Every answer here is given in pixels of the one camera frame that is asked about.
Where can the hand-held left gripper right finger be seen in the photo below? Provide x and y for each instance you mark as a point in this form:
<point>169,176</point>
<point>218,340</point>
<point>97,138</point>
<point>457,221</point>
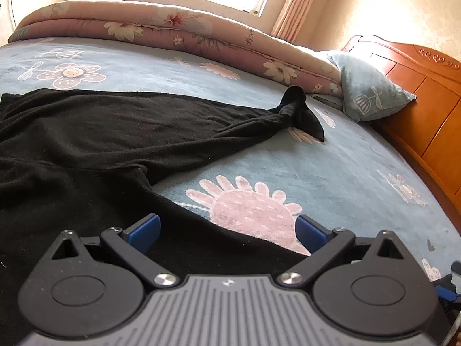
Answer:
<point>311,235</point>

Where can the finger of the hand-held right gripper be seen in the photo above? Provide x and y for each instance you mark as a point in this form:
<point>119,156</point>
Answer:
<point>446,290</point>

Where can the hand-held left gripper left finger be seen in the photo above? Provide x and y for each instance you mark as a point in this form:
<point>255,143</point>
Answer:
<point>144,231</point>

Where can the black pants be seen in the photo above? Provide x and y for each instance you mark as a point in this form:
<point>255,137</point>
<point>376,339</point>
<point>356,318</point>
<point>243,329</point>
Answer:
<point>90,144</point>

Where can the blue floral bed sheet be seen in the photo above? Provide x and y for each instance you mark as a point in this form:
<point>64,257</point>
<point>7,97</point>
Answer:
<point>360,173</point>

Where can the blue pillow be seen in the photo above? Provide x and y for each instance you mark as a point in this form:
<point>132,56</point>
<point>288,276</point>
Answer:
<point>367,86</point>

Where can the wooden headboard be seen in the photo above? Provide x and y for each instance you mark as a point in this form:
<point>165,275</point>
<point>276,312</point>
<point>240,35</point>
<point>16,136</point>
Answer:
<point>425,93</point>

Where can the pink floral quilt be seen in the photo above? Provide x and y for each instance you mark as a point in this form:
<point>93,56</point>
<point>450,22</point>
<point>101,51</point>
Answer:
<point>173,25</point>

